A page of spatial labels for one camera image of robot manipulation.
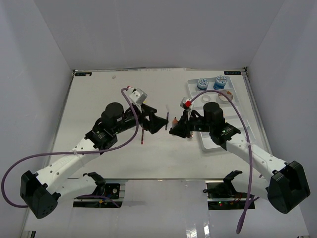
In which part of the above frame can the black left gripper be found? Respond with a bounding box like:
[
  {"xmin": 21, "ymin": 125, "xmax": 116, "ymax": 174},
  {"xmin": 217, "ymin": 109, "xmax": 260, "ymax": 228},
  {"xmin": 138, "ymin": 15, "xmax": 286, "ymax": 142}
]
[{"xmin": 113, "ymin": 102, "xmax": 168, "ymax": 135}]

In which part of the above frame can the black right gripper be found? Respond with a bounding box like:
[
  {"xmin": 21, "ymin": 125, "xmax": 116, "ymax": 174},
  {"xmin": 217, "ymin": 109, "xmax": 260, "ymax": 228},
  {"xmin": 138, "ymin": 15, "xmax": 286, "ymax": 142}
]
[{"xmin": 169, "ymin": 110, "xmax": 213, "ymax": 139}]

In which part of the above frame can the blue tape roll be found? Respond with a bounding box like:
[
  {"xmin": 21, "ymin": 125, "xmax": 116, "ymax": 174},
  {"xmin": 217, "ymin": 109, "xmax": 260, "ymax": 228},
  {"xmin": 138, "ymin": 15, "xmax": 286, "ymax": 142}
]
[
  {"xmin": 213, "ymin": 75, "xmax": 227, "ymax": 90},
  {"xmin": 196, "ymin": 78, "xmax": 209, "ymax": 91}
]

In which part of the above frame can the brown packing tape roll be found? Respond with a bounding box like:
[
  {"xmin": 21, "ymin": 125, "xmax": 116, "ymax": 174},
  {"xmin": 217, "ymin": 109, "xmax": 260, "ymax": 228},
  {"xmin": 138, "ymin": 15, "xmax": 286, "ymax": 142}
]
[{"xmin": 218, "ymin": 90, "xmax": 234, "ymax": 104}]

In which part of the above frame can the clear tape roll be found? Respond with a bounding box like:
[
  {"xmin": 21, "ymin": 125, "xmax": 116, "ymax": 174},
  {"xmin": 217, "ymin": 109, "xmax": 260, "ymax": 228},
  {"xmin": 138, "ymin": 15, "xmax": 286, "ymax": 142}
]
[{"xmin": 201, "ymin": 95, "xmax": 211, "ymax": 103}]

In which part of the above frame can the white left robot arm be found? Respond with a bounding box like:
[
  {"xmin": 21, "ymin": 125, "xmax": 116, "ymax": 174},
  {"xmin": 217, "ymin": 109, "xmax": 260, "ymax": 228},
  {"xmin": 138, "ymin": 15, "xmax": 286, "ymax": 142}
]
[{"xmin": 20, "ymin": 102, "xmax": 168, "ymax": 219}]

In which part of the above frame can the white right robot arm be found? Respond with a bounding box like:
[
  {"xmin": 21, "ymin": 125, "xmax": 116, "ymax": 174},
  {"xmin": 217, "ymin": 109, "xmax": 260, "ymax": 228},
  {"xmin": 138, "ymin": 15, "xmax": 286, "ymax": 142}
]
[{"xmin": 169, "ymin": 100, "xmax": 311, "ymax": 214}]

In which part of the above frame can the red pen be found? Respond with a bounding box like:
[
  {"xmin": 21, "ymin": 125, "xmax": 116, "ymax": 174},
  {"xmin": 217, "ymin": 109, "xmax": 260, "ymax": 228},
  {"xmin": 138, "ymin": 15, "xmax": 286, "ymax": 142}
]
[{"xmin": 141, "ymin": 129, "xmax": 145, "ymax": 145}]

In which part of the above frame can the purple pen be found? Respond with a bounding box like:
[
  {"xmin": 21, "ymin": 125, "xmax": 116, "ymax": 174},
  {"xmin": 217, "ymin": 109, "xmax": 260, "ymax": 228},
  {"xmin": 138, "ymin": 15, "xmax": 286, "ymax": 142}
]
[{"xmin": 165, "ymin": 104, "xmax": 169, "ymax": 131}]

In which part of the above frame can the white compartment tray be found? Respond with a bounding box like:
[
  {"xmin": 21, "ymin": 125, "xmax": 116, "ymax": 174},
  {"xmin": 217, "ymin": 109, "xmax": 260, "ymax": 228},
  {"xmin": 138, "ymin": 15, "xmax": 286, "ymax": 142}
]
[{"xmin": 187, "ymin": 75, "xmax": 255, "ymax": 142}]

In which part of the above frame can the right black table label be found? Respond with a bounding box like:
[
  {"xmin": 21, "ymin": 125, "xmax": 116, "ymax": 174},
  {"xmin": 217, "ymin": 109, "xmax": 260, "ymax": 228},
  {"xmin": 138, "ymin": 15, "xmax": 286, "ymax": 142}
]
[{"xmin": 224, "ymin": 71, "xmax": 242, "ymax": 75}]

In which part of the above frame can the black table label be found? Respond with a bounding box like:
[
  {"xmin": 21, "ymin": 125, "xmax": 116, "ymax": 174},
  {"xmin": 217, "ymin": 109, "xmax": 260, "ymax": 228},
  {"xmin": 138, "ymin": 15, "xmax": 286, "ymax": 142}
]
[
  {"xmin": 74, "ymin": 72, "xmax": 92, "ymax": 77},
  {"xmin": 224, "ymin": 71, "xmax": 242, "ymax": 75}
]

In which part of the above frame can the left black table label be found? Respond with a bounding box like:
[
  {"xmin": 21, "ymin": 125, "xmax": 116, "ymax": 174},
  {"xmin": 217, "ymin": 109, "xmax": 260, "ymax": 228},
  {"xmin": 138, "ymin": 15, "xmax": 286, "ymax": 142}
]
[{"xmin": 74, "ymin": 72, "xmax": 92, "ymax": 77}]

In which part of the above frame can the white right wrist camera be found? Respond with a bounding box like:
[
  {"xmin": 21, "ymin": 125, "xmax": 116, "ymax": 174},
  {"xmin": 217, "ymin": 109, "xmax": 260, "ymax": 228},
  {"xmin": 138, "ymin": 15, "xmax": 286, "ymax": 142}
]
[{"xmin": 180, "ymin": 97, "xmax": 193, "ymax": 119}]

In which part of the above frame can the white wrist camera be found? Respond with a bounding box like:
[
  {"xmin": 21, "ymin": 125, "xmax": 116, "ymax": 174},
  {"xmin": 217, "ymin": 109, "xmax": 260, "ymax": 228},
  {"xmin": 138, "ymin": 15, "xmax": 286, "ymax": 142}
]
[
  {"xmin": 180, "ymin": 97, "xmax": 193, "ymax": 119},
  {"xmin": 127, "ymin": 87, "xmax": 148, "ymax": 111}
]

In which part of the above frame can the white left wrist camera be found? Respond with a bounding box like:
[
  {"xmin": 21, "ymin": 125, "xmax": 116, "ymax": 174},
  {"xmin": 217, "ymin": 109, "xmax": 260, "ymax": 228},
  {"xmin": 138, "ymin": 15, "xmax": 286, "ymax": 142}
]
[{"xmin": 127, "ymin": 87, "xmax": 148, "ymax": 111}]

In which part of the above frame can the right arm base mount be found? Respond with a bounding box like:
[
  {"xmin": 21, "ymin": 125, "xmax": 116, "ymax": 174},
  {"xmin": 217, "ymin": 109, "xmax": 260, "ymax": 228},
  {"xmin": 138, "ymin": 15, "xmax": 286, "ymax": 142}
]
[{"xmin": 203, "ymin": 170, "xmax": 247, "ymax": 210}]

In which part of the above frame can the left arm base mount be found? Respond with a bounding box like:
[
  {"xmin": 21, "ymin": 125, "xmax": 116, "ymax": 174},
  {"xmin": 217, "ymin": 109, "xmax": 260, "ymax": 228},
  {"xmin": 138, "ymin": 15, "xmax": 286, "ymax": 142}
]
[{"xmin": 73, "ymin": 172, "xmax": 124, "ymax": 208}]

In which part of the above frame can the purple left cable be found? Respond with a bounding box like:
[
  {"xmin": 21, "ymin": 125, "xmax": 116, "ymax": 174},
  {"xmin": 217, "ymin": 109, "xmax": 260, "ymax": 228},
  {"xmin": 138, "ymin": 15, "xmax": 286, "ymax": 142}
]
[{"xmin": 1, "ymin": 86, "xmax": 141, "ymax": 208}]

